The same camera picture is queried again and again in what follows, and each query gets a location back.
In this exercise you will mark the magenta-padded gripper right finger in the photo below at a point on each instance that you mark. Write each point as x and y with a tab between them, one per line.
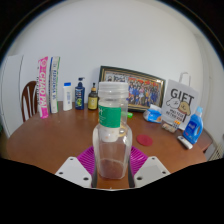
150	170

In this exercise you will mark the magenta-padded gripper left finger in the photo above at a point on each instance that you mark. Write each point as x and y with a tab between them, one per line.
75	170

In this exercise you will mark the clear bottle with green label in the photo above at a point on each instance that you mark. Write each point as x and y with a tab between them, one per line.
111	146

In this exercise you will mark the flat round red coaster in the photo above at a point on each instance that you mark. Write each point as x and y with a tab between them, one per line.
144	140

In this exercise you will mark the white remote control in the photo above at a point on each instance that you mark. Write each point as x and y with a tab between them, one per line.
185	142

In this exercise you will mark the small patterned packet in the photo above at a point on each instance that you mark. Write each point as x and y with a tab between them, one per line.
168	127

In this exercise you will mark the puzzle cube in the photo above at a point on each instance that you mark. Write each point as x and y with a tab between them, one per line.
177	124

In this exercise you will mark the blue tissue pack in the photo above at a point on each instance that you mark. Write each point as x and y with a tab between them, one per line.
152	115

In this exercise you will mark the blue detergent bottle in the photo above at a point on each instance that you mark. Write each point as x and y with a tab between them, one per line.
192	128

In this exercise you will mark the brown wooden side table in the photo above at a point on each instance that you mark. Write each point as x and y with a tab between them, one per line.
206	141

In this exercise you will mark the white radiator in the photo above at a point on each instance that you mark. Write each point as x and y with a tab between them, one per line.
218	152

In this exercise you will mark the white bottle with blue cap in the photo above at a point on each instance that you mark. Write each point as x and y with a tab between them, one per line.
67	98

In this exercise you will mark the dark blue pump bottle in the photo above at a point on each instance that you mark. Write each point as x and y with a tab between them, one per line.
79	96

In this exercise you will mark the white paper gift bag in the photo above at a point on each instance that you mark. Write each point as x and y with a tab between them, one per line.
181	100

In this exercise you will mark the framed group photo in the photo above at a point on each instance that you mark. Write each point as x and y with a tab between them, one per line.
146	90

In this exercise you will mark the brown wooden chair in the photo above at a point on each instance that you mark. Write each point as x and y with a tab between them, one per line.
29	100

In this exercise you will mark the long pink box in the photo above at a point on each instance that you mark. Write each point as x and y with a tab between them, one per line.
43	90

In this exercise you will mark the white flat panel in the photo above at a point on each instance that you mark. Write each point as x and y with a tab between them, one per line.
11	93

